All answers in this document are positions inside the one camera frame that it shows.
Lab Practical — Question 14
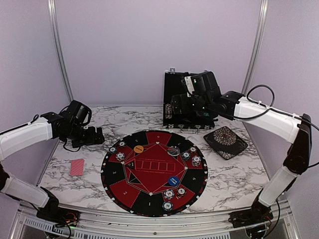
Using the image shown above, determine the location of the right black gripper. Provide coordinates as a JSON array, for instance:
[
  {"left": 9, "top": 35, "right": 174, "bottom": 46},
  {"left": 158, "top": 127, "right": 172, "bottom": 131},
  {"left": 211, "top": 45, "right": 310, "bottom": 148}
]
[{"left": 171, "top": 94, "right": 211, "bottom": 115}]

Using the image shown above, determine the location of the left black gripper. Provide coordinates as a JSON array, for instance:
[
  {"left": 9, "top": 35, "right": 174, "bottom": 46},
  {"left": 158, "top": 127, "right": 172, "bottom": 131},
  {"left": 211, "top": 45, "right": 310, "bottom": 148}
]
[{"left": 62, "top": 123, "right": 104, "bottom": 148}]

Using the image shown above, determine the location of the red playing card deck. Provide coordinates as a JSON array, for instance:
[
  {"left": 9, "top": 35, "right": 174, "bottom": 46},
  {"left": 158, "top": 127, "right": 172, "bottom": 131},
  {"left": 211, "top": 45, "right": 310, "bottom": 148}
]
[{"left": 70, "top": 159, "right": 84, "bottom": 176}]

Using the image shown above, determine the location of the green chip seat four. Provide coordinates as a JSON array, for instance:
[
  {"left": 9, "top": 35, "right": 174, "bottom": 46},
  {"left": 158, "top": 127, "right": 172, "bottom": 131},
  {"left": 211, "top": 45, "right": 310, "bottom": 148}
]
[{"left": 109, "top": 147, "right": 117, "bottom": 154}]

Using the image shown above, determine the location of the white chip stack seat four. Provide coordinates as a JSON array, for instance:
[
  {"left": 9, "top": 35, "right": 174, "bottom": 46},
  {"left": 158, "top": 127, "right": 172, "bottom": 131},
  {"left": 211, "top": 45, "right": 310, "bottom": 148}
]
[{"left": 115, "top": 152, "right": 125, "bottom": 162}]

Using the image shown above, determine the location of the green chip stack seat eight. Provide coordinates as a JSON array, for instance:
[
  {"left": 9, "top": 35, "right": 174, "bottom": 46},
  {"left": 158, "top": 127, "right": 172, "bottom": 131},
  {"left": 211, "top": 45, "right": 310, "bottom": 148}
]
[{"left": 181, "top": 151, "right": 191, "bottom": 161}]

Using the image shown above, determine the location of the white chip stack seat eight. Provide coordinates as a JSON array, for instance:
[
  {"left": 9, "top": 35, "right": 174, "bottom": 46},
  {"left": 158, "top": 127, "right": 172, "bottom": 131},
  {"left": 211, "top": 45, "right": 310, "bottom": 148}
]
[{"left": 191, "top": 155, "right": 201, "bottom": 167}]

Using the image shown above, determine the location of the clear round button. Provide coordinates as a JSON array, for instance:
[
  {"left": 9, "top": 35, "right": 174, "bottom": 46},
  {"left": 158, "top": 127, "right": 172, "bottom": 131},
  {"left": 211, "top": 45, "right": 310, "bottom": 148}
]
[{"left": 167, "top": 146, "right": 180, "bottom": 156}]

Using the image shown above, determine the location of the orange dealer button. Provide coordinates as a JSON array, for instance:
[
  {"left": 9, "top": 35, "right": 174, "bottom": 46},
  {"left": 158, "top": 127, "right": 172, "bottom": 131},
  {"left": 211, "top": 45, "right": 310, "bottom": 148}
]
[{"left": 134, "top": 145, "right": 144, "bottom": 153}]

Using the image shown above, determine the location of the red chip stack seat ten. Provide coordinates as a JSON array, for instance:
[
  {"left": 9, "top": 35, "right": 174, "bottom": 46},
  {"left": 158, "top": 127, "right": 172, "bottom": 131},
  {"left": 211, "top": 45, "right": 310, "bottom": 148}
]
[{"left": 176, "top": 187, "right": 186, "bottom": 198}]

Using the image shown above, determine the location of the white chip stack seat ten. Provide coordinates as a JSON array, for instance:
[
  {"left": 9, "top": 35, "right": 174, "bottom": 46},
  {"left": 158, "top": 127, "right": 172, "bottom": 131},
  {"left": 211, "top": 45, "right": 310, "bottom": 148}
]
[{"left": 163, "top": 190, "right": 174, "bottom": 200}]

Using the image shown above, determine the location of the blue chip stack seat one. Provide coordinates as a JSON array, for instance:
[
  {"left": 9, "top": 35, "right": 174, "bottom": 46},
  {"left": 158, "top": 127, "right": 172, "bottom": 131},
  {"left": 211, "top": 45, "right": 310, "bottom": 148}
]
[{"left": 162, "top": 201, "right": 173, "bottom": 212}]

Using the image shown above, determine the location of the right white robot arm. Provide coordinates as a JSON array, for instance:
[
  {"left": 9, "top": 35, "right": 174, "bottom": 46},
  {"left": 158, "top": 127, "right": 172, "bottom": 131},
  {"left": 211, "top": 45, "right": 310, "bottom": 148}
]
[{"left": 170, "top": 91, "right": 312, "bottom": 223}]

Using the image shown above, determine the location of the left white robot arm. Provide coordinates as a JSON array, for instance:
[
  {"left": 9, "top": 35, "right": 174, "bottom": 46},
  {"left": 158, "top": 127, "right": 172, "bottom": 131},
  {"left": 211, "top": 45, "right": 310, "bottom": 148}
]
[{"left": 0, "top": 112, "right": 105, "bottom": 222}]

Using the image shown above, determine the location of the white chips row in case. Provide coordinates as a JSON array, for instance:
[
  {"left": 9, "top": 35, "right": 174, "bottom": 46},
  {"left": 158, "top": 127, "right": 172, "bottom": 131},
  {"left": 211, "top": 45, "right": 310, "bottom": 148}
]
[{"left": 163, "top": 104, "right": 173, "bottom": 125}]

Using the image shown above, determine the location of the black poker chip case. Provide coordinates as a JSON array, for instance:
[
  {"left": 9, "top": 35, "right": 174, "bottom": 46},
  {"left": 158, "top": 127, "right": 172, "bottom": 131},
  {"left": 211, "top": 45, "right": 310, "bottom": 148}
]
[{"left": 162, "top": 71, "right": 215, "bottom": 132}]

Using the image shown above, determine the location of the black floral square plate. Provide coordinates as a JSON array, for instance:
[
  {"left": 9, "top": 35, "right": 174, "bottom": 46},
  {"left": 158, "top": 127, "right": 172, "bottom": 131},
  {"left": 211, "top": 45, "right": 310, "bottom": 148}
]
[{"left": 203, "top": 126, "right": 248, "bottom": 160}]

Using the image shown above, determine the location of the round red black poker mat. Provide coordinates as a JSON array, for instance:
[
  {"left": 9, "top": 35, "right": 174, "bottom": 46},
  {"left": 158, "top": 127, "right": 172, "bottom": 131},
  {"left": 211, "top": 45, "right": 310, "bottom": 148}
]
[{"left": 101, "top": 130, "right": 208, "bottom": 217}]

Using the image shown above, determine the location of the blue blind button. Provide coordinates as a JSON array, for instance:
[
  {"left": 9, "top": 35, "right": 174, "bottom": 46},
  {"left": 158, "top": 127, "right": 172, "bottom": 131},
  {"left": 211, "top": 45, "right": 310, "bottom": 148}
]
[{"left": 168, "top": 176, "right": 180, "bottom": 187}]

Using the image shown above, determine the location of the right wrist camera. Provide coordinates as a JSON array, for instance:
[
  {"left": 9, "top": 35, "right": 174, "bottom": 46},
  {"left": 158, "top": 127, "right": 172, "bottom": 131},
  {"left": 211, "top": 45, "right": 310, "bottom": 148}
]
[{"left": 181, "top": 71, "right": 221, "bottom": 99}]

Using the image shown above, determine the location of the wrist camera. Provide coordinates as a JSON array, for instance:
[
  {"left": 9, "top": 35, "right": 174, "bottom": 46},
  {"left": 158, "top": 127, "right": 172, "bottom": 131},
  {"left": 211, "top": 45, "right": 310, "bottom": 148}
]
[
  {"left": 181, "top": 71, "right": 221, "bottom": 99},
  {"left": 66, "top": 100, "right": 92, "bottom": 126}
]

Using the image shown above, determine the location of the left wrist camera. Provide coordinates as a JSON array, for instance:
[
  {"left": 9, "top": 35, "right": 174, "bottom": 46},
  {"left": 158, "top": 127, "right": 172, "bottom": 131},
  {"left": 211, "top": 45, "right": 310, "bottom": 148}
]
[{"left": 66, "top": 100, "right": 92, "bottom": 126}]

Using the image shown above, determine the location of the right aluminium corner post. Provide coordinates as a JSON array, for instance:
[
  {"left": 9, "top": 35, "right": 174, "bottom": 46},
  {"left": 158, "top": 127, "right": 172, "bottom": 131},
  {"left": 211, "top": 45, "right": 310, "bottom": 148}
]
[{"left": 241, "top": 0, "right": 269, "bottom": 95}]

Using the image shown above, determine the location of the aluminium corner post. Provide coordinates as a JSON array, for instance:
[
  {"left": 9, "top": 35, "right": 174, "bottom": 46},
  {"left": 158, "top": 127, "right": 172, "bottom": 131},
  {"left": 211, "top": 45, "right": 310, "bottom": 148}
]
[
  {"left": 241, "top": 0, "right": 269, "bottom": 95},
  {"left": 48, "top": 0, "right": 73, "bottom": 101}
]

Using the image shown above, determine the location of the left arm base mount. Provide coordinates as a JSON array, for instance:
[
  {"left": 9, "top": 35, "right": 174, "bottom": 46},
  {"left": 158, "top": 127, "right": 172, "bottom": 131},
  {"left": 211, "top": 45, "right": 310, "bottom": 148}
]
[{"left": 36, "top": 199, "right": 80, "bottom": 227}]

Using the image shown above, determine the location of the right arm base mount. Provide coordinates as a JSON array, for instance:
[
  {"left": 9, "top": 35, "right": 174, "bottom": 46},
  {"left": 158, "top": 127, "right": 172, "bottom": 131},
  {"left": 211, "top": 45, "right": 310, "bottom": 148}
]
[{"left": 228, "top": 201, "right": 274, "bottom": 228}]

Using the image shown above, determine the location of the left aluminium corner post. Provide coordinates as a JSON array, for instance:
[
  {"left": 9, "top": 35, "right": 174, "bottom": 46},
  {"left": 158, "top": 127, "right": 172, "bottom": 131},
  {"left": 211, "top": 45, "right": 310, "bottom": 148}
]
[{"left": 48, "top": 0, "right": 73, "bottom": 101}]

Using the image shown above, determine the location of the aluminium front rail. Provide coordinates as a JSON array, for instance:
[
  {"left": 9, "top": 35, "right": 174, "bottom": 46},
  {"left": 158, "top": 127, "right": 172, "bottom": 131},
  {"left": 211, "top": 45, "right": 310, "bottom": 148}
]
[{"left": 8, "top": 200, "right": 301, "bottom": 239}]

